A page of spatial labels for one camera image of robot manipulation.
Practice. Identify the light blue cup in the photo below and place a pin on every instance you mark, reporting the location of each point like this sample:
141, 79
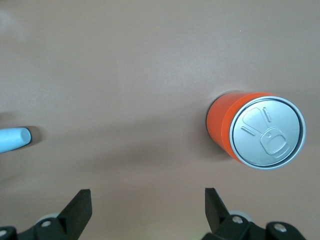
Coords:
12, 138

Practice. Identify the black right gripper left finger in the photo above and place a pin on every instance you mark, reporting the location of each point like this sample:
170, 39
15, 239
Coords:
72, 220

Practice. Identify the orange can with silver lid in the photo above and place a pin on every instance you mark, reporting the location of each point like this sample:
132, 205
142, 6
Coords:
265, 132

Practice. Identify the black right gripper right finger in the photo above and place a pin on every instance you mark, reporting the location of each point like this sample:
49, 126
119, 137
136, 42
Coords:
220, 222

